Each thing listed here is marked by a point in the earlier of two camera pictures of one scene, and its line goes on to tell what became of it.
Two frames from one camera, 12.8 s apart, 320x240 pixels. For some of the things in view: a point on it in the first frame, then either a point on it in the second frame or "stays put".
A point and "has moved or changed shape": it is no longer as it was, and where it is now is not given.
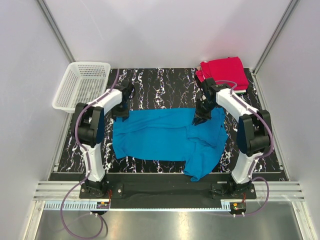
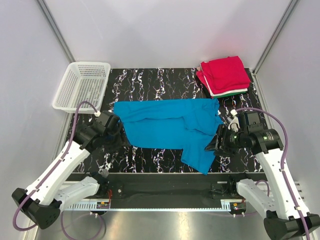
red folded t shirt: [229, 69] stays put
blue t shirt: [169, 134] has moved or changed shape
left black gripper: [124, 114] → [122, 140]
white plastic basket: [83, 82] stays put
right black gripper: [203, 117] → [224, 150]
